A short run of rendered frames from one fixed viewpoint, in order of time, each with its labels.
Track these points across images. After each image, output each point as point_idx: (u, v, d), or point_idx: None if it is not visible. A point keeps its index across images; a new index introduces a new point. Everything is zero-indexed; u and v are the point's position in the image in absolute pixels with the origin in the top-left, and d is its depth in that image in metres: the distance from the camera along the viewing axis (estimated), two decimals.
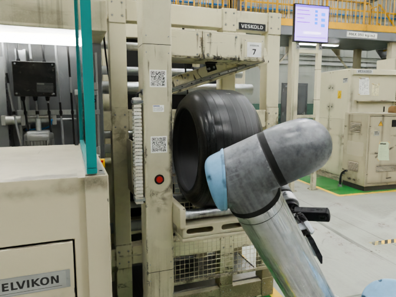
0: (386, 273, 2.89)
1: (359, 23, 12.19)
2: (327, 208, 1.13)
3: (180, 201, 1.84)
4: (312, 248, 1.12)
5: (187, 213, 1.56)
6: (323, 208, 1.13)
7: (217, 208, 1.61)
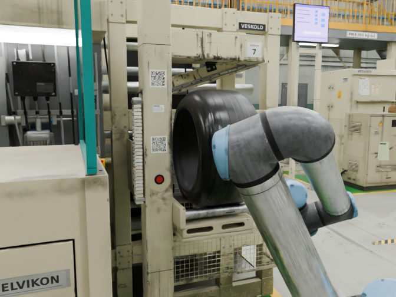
0: (386, 273, 2.89)
1: (359, 23, 12.19)
2: None
3: None
4: None
5: (186, 219, 1.58)
6: None
7: (216, 215, 1.62)
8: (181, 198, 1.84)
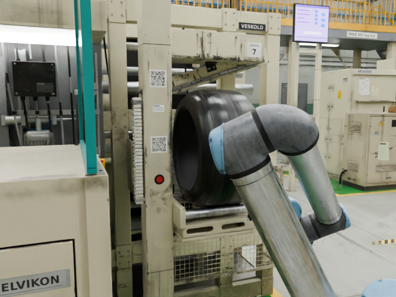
0: (386, 273, 2.89)
1: (359, 23, 12.19)
2: (249, 219, 1.43)
3: (178, 194, 1.85)
4: None
5: (185, 219, 1.58)
6: (249, 218, 1.42)
7: (215, 215, 1.63)
8: (180, 201, 1.85)
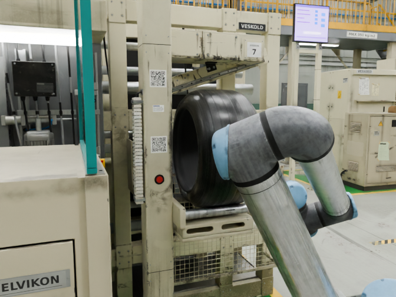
0: (386, 273, 2.89)
1: (359, 23, 12.19)
2: None
3: (180, 197, 1.84)
4: None
5: (187, 219, 1.57)
6: None
7: (217, 214, 1.61)
8: None
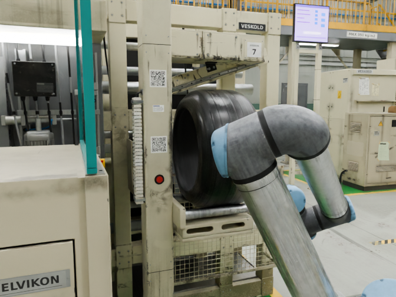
0: (386, 273, 2.89)
1: (359, 23, 12.19)
2: None
3: None
4: None
5: None
6: None
7: None
8: (181, 195, 1.84)
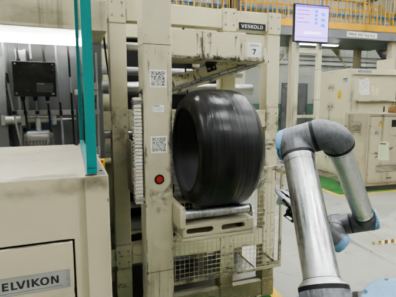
0: (386, 273, 2.89)
1: (359, 23, 12.19)
2: None
3: (178, 194, 1.85)
4: (283, 198, 1.55)
5: None
6: None
7: None
8: (180, 201, 1.85)
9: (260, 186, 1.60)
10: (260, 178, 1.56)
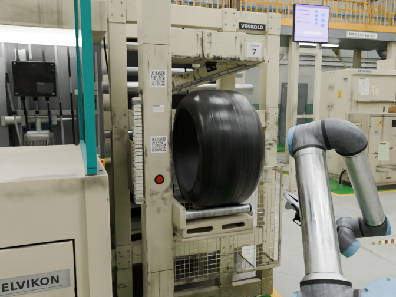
0: (386, 273, 2.89)
1: (359, 23, 12.19)
2: None
3: (178, 194, 1.85)
4: (291, 203, 1.53)
5: None
6: None
7: None
8: (180, 201, 1.85)
9: (258, 184, 1.61)
10: (260, 178, 1.56)
